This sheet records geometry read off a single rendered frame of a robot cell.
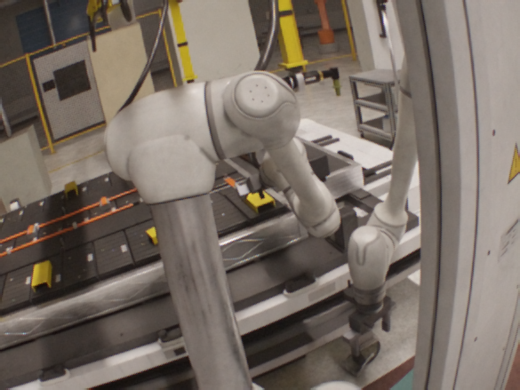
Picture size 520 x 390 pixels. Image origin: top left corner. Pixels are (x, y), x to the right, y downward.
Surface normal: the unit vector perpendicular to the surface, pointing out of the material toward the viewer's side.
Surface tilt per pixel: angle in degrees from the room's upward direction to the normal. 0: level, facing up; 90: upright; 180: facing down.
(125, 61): 90
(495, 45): 90
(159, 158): 75
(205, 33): 90
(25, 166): 90
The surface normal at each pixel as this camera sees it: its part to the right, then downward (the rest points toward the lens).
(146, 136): -0.09, 0.14
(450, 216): -0.80, 0.38
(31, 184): 0.40, 0.30
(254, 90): 0.08, -0.10
